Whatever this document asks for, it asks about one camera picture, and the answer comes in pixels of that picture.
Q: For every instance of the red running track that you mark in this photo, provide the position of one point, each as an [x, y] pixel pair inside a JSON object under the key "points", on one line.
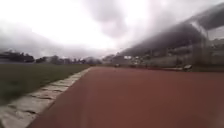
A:
{"points": [[133, 100]]}

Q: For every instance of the grandstand with roof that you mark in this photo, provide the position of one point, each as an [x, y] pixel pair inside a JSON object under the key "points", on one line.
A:
{"points": [[186, 46]]}

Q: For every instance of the grass field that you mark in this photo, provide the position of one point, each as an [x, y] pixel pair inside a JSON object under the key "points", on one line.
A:
{"points": [[23, 76]]}

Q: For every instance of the pale stone kerb strip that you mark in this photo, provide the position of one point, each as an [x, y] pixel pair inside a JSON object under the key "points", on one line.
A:
{"points": [[30, 101]]}

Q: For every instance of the row of trees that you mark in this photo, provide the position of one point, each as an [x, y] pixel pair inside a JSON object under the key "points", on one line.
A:
{"points": [[20, 57]]}

